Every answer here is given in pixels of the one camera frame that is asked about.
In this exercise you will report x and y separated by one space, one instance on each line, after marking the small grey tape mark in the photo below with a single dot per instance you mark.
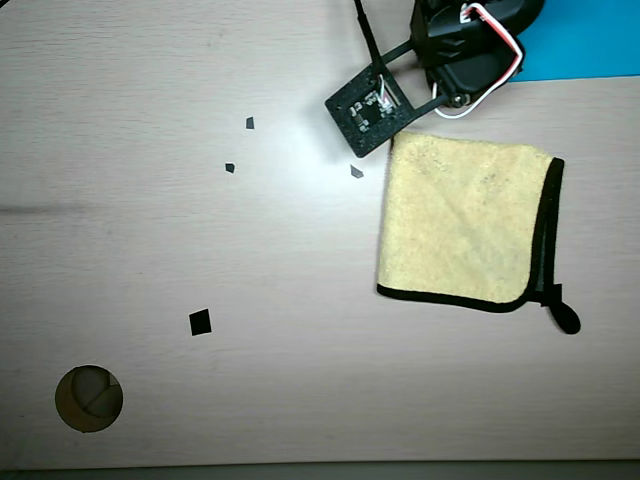
250 122
230 168
356 172

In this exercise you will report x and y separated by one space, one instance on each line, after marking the blue paper sheet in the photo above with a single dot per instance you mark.
590 45

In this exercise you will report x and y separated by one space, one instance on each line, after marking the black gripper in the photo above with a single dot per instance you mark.
452 86

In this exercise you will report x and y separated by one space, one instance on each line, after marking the black square tape mark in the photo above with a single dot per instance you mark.
200 322

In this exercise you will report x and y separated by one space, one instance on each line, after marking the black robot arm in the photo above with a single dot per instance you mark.
520 12

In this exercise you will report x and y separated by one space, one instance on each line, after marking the yellow towel with black trim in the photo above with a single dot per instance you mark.
460 225

